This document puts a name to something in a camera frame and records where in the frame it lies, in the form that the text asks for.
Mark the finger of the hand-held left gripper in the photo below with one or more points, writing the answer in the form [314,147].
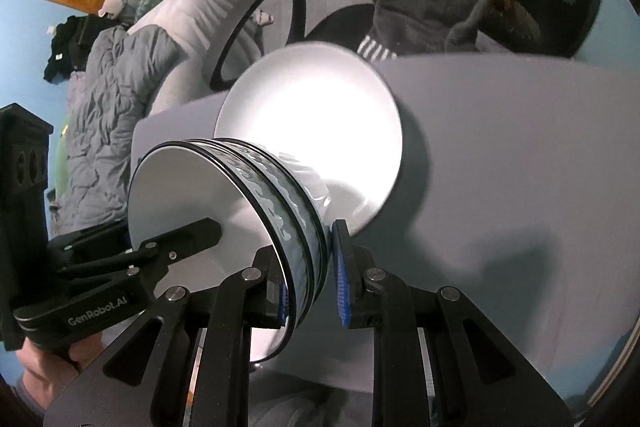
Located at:
[90,239]
[190,237]

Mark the person's left hand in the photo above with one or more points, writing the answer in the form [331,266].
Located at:
[60,367]

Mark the black clothes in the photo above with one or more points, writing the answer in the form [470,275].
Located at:
[75,47]

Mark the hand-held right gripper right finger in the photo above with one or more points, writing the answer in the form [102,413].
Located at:
[342,282]

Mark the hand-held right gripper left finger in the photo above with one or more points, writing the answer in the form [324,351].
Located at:
[284,307]

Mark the white ribbed bowl black rim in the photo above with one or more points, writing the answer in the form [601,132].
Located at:
[306,179]
[265,202]
[200,187]

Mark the white pillow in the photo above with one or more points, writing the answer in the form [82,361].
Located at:
[195,37]

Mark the person's left forearm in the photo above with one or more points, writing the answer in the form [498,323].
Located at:
[30,394]

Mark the white plate black rim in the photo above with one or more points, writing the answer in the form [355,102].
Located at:
[310,107]

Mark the grey comforter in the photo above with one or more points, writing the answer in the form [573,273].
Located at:
[115,107]

